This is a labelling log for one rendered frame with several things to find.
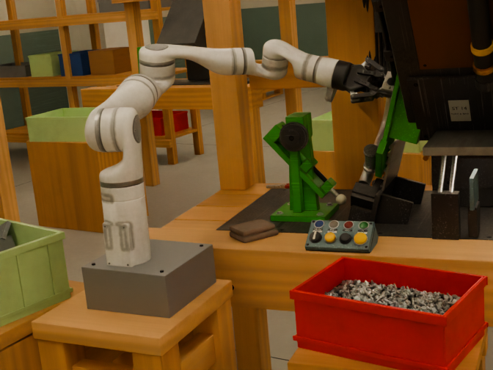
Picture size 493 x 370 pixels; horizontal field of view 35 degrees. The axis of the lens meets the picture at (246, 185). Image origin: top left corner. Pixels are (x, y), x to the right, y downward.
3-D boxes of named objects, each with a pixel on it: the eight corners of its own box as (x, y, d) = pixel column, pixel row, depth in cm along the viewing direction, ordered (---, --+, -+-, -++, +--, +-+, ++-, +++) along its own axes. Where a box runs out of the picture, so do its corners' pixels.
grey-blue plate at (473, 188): (477, 238, 177) (475, 178, 174) (467, 238, 178) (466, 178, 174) (481, 226, 185) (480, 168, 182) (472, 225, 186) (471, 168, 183)
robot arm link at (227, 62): (237, 37, 207) (236, 68, 211) (136, 41, 201) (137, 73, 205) (245, 48, 199) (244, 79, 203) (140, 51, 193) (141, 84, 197)
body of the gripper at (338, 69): (327, 78, 197) (362, 86, 195) (338, 51, 201) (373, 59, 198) (329, 95, 204) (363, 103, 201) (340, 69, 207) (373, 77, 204)
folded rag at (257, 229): (263, 228, 199) (262, 216, 198) (279, 235, 192) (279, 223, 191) (228, 236, 194) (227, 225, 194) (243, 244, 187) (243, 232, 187)
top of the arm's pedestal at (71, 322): (161, 357, 152) (159, 338, 151) (32, 339, 166) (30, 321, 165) (233, 296, 180) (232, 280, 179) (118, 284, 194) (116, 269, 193)
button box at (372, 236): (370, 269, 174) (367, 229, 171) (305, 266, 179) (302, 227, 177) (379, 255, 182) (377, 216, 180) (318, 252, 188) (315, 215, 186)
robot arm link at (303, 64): (323, 45, 203) (320, 76, 208) (269, 33, 208) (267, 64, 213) (315, 55, 198) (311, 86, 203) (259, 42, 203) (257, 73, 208)
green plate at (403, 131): (411, 165, 187) (431, 79, 180) (377, 157, 190) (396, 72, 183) (419, 154, 197) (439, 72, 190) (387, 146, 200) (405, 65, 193)
